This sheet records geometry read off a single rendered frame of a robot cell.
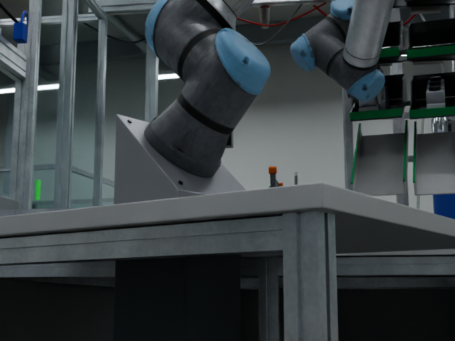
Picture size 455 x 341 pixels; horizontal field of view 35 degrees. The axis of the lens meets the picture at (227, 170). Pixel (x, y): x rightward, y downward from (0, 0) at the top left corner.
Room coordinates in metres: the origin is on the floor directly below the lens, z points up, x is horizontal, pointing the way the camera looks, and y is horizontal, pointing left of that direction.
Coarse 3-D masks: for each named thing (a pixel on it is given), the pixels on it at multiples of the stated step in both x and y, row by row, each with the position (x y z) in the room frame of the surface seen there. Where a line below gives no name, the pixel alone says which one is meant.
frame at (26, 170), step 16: (32, 0) 2.13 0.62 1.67; (32, 16) 2.14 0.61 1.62; (32, 32) 2.14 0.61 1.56; (32, 48) 2.13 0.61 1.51; (32, 64) 2.13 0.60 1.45; (32, 80) 2.13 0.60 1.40; (32, 96) 2.13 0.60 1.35; (32, 112) 2.13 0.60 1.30; (32, 128) 2.14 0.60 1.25; (32, 144) 2.14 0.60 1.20
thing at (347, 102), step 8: (344, 96) 1.90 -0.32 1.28; (344, 104) 1.90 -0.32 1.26; (344, 112) 2.06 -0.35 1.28; (344, 120) 2.06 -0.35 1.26; (344, 128) 2.06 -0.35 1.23; (352, 128) 1.89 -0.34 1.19; (344, 136) 2.06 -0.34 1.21; (352, 136) 1.89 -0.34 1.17; (344, 144) 2.06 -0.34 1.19; (352, 144) 1.89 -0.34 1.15; (344, 152) 2.06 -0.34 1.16; (352, 152) 1.89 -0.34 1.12; (352, 160) 1.89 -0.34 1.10; (352, 168) 1.89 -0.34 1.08
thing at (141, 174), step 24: (120, 120) 1.24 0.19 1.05; (120, 144) 1.24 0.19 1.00; (144, 144) 1.21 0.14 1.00; (120, 168) 1.24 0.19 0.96; (144, 168) 1.20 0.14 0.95; (168, 168) 1.19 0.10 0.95; (120, 192) 1.24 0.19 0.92; (144, 192) 1.20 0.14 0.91; (168, 192) 1.16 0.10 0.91; (192, 192) 1.18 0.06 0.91; (216, 192) 1.24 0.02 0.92
